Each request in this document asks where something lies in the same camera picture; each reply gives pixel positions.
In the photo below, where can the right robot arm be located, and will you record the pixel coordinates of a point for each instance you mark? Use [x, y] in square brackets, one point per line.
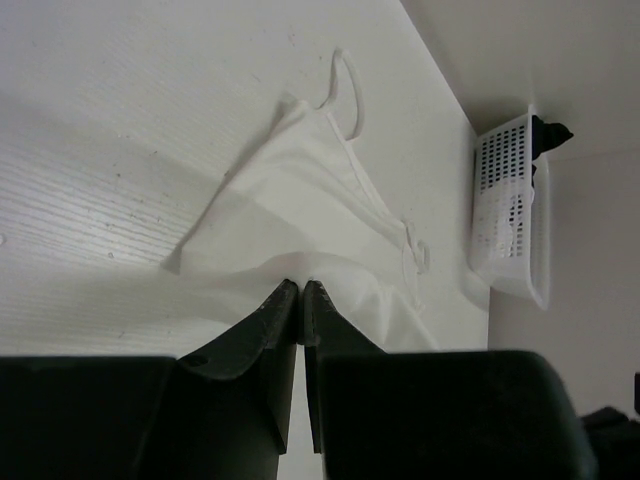
[614, 439]

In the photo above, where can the white tank top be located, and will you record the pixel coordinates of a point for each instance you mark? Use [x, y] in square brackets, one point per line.
[302, 208]

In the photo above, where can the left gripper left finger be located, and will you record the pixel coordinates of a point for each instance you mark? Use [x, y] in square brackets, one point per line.
[220, 412]

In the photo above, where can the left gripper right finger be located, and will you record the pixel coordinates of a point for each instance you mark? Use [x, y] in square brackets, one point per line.
[498, 414]

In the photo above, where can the white plastic basket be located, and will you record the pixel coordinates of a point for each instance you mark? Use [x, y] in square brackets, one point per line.
[510, 235]

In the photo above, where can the crumpled black tank top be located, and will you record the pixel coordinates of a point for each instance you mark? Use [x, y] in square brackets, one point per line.
[546, 137]

